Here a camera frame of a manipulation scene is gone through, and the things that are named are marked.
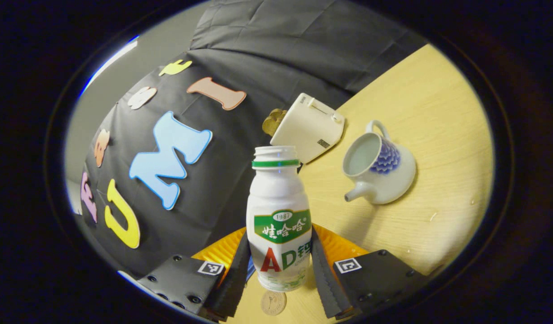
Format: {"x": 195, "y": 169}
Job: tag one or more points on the blue folded towel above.
{"x": 251, "y": 270}

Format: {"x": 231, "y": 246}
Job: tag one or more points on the black backdrop cloth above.
{"x": 222, "y": 189}

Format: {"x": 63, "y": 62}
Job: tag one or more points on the white toaster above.
{"x": 310, "y": 128}

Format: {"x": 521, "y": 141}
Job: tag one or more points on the white blue patterned teacup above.
{"x": 393, "y": 180}

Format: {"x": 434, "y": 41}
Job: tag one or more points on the brown toast slice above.
{"x": 271, "y": 125}
{"x": 278, "y": 114}

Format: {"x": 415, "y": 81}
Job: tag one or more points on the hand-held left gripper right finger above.
{"x": 325, "y": 283}

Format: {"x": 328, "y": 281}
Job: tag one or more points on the round wooden coaster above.
{"x": 273, "y": 303}

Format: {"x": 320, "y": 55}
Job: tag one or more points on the white water bottle green label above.
{"x": 276, "y": 193}

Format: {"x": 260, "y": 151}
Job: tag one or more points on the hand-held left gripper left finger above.
{"x": 233, "y": 288}

